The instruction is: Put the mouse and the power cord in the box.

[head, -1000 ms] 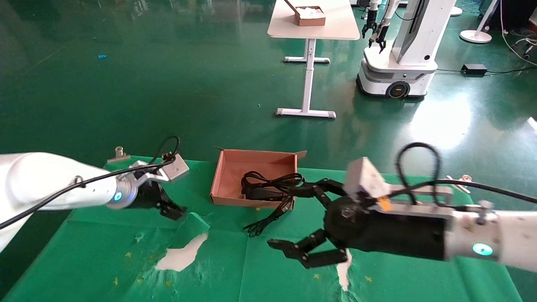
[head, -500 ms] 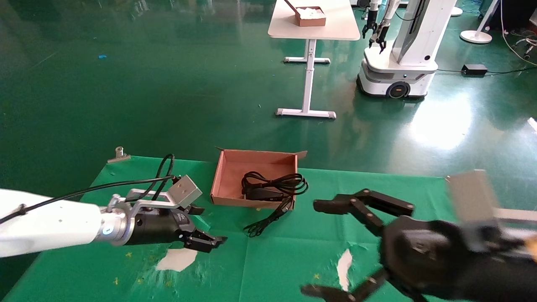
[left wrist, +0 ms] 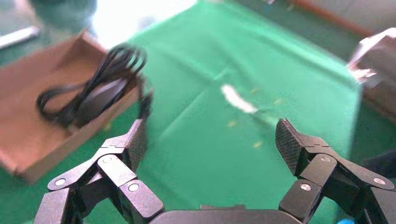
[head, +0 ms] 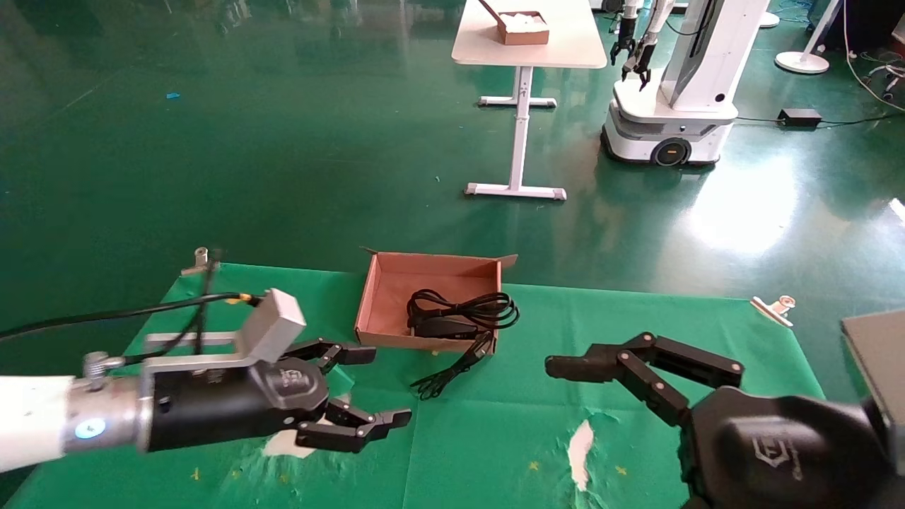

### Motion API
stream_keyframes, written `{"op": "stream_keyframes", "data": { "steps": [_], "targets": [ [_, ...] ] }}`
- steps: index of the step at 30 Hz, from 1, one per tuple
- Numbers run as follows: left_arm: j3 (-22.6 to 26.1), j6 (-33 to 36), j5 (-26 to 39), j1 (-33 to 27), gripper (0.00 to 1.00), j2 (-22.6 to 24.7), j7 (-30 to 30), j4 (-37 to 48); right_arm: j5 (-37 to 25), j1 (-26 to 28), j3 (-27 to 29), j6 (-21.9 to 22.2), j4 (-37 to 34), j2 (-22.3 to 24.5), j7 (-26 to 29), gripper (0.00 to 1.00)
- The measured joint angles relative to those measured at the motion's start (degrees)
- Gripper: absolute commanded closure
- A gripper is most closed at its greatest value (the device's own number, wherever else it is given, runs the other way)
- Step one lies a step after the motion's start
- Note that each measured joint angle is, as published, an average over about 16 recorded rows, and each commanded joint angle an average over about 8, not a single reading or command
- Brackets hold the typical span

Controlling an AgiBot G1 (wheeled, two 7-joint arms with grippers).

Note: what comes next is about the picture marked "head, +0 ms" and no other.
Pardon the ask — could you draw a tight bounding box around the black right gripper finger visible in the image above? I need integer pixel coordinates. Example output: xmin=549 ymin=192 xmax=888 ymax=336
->
xmin=544 ymin=332 xmax=744 ymax=425

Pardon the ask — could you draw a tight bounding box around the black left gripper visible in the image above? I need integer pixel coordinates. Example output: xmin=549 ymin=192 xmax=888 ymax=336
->
xmin=145 ymin=339 xmax=412 ymax=454

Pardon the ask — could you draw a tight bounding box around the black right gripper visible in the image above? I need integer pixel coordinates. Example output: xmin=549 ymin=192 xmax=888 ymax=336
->
xmin=680 ymin=387 xmax=905 ymax=509

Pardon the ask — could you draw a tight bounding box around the black wired computer mouse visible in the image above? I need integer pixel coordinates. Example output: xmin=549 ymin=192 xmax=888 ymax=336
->
xmin=409 ymin=315 xmax=496 ymax=402

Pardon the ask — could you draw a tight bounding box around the black power cable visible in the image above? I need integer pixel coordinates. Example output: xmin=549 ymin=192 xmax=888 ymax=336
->
xmin=406 ymin=288 xmax=520 ymax=330

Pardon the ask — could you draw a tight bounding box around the open brown cardboard box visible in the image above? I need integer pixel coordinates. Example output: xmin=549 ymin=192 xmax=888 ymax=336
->
xmin=353 ymin=248 xmax=518 ymax=353

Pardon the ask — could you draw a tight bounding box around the small brown cardboard box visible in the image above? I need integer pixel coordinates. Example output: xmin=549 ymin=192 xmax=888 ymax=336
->
xmin=479 ymin=0 xmax=551 ymax=46

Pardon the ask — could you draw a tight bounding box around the green table cloth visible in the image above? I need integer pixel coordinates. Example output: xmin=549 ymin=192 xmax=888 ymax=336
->
xmin=4 ymin=263 xmax=825 ymax=509

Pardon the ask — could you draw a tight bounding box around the metal table clip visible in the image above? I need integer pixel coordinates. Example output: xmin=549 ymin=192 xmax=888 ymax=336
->
xmin=181 ymin=247 xmax=221 ymax=276
xmin=751 ymin=295 xmax=797 ymax=328

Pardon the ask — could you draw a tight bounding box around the white wheeled background robot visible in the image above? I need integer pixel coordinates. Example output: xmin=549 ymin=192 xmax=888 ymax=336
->
xmin=601 ymin=0 xmax=773 ymax=168

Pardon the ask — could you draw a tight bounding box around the black background robot gripper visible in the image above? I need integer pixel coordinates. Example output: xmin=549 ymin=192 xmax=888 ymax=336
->
xmin=622 ymin=37 xmax=660 ymax=91
xmin=611 ymin=21 xmax=638 ymax=66

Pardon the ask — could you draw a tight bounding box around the black power adapter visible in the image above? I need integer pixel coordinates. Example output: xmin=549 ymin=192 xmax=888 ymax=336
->
xmin=779 ymin=108 xmax=824 ymax=129

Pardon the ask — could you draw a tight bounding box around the white filling material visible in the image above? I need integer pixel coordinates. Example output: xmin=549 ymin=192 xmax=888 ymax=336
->
xmin=500 ymin=11 xmax=549 ymax=31

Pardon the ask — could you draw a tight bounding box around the white floor stand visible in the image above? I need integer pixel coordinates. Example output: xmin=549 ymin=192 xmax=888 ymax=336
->
xmin=775 ymin=0 xmax=843 ymax=75

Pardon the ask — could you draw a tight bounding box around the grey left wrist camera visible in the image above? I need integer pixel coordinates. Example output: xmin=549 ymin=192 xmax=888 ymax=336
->
xmin=144 ymin=288 xmax=307 ymax=373

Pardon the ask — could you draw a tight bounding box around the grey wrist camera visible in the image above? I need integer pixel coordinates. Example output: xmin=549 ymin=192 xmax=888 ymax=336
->
xmin=841 ymin=309 xmax=905 ymax=426
xmin=144 ymin=288 xmax=307 ymax=373

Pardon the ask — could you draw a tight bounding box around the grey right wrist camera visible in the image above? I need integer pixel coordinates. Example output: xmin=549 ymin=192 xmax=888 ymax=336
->
xmin=841 ymin=309 xmax=905 ymax=426

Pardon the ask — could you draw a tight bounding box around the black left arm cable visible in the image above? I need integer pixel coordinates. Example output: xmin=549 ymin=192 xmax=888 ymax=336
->
xmin=0 ymin=247 xmax=257 ymax=354

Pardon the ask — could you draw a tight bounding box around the white pedestal table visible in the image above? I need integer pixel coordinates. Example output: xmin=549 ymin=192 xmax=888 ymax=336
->
xmin=452 ymin=0 xmax=608 ymax=201

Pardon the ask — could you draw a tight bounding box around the black floor cable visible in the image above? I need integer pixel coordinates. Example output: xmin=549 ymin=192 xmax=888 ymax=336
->
xmin=735 ymin=112 xmax=905 ymax=130

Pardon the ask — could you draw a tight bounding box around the white floor cable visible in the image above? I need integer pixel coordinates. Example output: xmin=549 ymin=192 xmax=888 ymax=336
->
xmin=841 ymin=0 xmax=905 ymax=114

